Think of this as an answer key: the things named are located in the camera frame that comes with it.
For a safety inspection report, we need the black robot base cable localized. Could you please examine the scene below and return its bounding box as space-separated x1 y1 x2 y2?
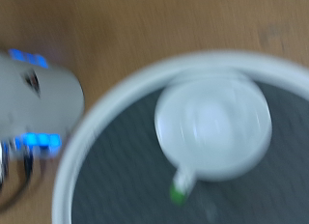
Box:
0 141 44 215

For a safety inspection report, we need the white ceramic mug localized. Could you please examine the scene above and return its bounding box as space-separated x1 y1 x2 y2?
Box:
154 70 273 207

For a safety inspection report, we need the white two-tier turntable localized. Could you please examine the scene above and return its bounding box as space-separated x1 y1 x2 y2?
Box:
51 49 309 224

